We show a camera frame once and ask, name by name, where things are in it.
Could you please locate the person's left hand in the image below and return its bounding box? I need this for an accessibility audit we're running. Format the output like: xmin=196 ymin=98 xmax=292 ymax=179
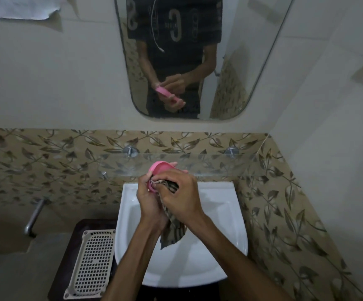
xmin=136 ymin=162 xmax=188 ymax=232

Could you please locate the person's right hand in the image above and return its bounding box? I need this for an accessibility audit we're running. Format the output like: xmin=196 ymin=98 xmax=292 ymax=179
xmin=151 ymin=168 xmax=208 ymax=229

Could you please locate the white wash basin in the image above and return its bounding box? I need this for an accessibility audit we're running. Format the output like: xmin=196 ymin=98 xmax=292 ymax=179
xmin=115 ymin=181 xmax=248 ymax=288

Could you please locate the checkered cleaning cloth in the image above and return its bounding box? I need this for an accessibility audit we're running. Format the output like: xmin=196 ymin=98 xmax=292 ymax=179
xmin=150 ymin=178 xmax=187 ymax=250

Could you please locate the pink soap dish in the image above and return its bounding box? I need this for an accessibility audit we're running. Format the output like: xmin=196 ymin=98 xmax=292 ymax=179
xmin=147 ymin=161 xmax=188 ymax=195

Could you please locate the person's right forearm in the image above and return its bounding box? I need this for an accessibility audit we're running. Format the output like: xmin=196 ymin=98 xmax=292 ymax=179
xmin=189 ymin=216 xmax=295 ymax=301

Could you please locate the person's left forearm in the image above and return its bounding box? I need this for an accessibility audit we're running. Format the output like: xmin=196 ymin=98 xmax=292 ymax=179
xmin=101 ymin=221 xmax=169 ymax=301

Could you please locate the clear glass shelf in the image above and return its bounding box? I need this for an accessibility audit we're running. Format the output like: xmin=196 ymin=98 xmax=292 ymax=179
xmin=101 ymin=152 xmax=260 ymax=180

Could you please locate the white plastic perforated basket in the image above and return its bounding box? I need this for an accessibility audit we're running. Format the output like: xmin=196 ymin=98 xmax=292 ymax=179
xmin=63 ymin=229 xmax=116 ymax=300

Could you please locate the dark stool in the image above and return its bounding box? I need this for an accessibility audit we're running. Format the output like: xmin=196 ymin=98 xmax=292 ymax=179
xmin=47 ymin=219 xmax=119 ymax=301

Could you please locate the torn white paper sheet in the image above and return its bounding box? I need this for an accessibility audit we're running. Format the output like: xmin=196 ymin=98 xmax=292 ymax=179
xmin=0 ymin=0 xmax=62 ymax=21

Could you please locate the chrome wall tap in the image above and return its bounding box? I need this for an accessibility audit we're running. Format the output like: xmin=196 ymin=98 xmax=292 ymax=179
xmin=24 ymin=197 xmax=52 ymax=238

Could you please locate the rounded wall mirror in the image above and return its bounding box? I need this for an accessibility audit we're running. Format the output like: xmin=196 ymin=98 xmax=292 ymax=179
xmin=113 ymin=0 xmax=296 ymax=121

